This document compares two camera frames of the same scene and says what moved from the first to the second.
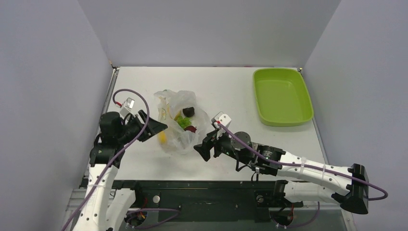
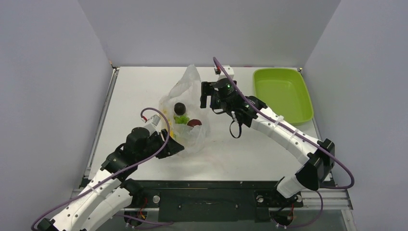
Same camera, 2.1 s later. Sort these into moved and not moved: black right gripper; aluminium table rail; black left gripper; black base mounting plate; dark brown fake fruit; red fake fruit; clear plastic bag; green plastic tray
Moved: black right gripper; red fake fruit; clear plastic bag; black left gripper; dark brown fake fruit
Not moved: aluminium table rail; green plastic tray; black base mounting plate
